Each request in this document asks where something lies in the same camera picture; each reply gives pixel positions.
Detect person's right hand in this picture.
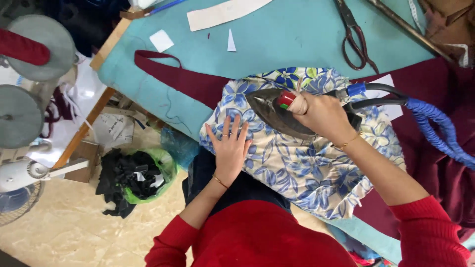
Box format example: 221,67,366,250
295,91,359,147

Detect person's left hand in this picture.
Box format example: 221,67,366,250
205,114,254,188

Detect dark steam iron red knob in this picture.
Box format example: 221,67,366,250
245,79,363,141

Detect blue floral ironing pad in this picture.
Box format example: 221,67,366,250
199,67,407,220

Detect teal table cover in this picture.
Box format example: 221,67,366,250
97,0,475,265

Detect white paper under fabric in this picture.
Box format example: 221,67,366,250
365,73,404,121

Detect large tailor scissors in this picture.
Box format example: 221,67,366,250
334,0,380,75

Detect long metal rod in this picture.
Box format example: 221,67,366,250
365,0,455,64

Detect dark trousers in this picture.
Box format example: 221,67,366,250
182,146,292,214

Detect long white paper pattern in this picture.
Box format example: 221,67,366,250
186,0,274,32

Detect maroon fabric piece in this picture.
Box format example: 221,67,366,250
134,49,475,242

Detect white measuring tape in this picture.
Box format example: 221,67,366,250
407,0,470,68

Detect blue plastic bag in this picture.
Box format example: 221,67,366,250
160,126,201,171

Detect red sweater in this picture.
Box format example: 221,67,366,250
145,195,472,267

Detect blue fabric scraps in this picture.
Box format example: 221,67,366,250
327,222,395,267

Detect small white paper square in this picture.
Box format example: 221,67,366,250
149,29,175,53

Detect green plastic bag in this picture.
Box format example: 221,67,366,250
120,148,179,205

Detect blue pen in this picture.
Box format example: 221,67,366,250
144,0,188,17

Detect brown paper strip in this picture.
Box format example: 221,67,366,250
119,7,153,20

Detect crumpled printed paper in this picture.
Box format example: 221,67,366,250
91,113,136,149

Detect black fabric scraps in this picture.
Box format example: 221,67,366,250
95,148,166,219

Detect brown cardboard box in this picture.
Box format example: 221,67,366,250
64,140,101,184

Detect dark blue fabric heap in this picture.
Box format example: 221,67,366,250
41,0,131,57

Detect maroon cloth scraps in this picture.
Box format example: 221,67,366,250
40,87,77,139

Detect grey round disc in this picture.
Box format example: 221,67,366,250
5,14,77,82
0,85,45,150

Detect red roll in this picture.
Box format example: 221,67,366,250
0,28,51,67

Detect white floor fan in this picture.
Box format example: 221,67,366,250
0,157,90,227

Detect blue hose connector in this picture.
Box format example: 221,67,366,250
347,82,367,97

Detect gold bracelet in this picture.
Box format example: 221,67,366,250
333,131,365,151
212,174,230,190

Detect black power cable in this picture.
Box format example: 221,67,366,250
345,97,409,112

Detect black steam hose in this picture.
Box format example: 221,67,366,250
365,83,409,99

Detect blue wrapped steam hose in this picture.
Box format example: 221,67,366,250
404,97,475,171

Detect wooden table frame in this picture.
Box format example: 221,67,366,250
53,17,133,169

